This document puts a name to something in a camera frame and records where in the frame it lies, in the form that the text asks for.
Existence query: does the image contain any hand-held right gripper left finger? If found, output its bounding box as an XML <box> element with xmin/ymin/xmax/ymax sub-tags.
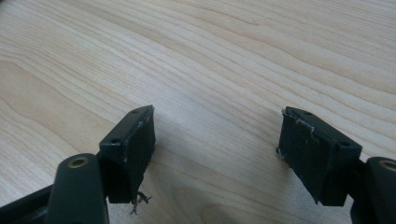
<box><xmin>98</xmin><ymin>105</ymin><xmax>157</xmax><ymax>216</ymax></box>

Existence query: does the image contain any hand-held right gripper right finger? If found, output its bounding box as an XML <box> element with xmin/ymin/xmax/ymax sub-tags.
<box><xmin>276</xmin><ymin>105</ymin><xmax>363</xmax><ymax>207</ymax></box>

